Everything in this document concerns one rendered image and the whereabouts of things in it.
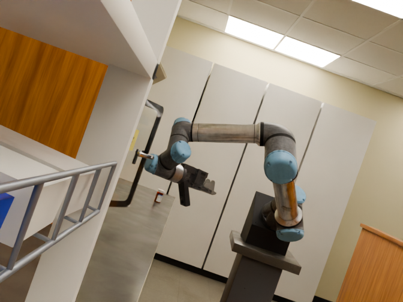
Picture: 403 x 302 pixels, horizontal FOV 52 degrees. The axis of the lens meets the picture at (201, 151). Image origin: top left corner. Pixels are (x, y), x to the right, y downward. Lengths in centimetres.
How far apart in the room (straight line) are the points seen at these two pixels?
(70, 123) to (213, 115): 325
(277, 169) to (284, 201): 22
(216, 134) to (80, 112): 58
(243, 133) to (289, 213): 38
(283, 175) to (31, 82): 88
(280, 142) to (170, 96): 299
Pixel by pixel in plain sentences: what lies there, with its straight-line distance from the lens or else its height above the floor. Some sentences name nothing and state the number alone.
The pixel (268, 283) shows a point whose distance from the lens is 204.
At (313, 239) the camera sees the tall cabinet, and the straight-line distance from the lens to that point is 467.
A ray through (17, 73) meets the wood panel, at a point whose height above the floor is 132.
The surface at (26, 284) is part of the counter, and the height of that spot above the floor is 94.
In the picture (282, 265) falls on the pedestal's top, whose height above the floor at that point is 92.
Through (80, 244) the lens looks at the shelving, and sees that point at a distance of 44.
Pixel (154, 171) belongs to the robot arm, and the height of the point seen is 115.
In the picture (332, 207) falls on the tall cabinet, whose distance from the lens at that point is 467.
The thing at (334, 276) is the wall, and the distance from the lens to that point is 534.
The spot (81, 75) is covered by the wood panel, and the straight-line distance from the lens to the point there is 126.
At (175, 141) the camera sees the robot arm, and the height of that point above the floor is 128.
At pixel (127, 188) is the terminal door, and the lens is 153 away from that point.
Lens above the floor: 129
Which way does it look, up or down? level
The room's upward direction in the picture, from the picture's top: 20 degrees clockwise
